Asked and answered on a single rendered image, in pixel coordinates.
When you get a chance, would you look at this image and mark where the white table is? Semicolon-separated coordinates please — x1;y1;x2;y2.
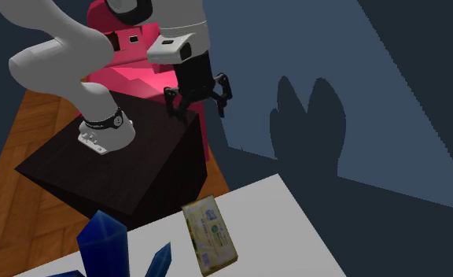
13;173;347;277

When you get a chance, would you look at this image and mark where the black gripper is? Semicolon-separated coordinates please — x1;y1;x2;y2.
163;50;234;121

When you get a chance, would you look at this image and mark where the yellow printed box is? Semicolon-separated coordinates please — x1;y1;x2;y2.
181;194;239;277

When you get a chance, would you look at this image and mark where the dark robot stand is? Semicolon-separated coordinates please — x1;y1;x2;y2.
14;90;208;231

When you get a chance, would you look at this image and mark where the blue crystal cluster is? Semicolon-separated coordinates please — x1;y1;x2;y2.
53;209;173;277

